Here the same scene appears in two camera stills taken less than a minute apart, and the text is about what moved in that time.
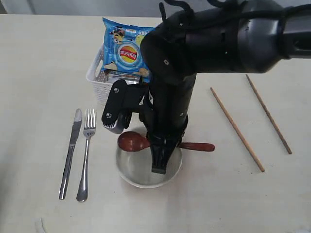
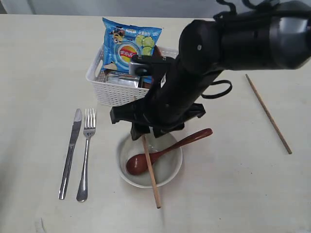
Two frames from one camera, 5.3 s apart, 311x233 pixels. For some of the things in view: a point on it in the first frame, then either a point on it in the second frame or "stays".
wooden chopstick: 235,127 -> 155,187
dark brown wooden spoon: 131,141 -> 138,164
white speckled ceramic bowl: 135,166 stays
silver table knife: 77,123 stays
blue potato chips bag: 122,50 stays
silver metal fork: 89,128 stays
